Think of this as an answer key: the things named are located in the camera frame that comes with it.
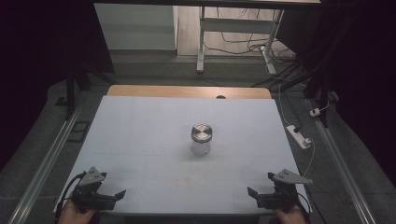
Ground white power strip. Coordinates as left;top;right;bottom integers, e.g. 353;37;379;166
285;124;313;150

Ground white table mat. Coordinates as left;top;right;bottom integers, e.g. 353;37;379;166
53;94;313;217

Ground person's right hand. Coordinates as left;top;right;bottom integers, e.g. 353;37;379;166
273;204;309;224

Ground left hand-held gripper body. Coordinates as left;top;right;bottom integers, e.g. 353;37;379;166
72;166;109;214

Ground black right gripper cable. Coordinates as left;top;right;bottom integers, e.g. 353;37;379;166
296;191;313;217

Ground wooden table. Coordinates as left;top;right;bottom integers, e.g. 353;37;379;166
106;84;273;100

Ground black curtain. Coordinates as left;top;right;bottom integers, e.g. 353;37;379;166
0;0;116;174
276;0;396;188

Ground white desk frame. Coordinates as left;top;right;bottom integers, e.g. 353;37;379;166
195;6;285;76

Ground clear glass jar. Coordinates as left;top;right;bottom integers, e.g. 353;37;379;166
190;136;212;157

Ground aluminium floor rail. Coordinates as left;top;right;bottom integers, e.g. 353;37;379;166
7;102;84;224
305;98;378;224

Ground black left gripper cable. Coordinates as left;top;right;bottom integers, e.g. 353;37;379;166
54;172;87;220

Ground white cabinet panel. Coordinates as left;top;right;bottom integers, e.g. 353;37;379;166
93;3;179;51

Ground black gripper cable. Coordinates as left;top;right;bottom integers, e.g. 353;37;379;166
54;172;87;220
296;191;313;217

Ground black rectangular floor frame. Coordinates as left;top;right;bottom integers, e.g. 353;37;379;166
67;120;92;144

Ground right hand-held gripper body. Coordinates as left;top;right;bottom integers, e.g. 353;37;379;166
267;168;314;215

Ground person's left hand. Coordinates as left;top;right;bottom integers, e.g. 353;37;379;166
57;199;98;224

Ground black floor cables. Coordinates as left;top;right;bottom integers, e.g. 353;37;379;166
204;7;304;90

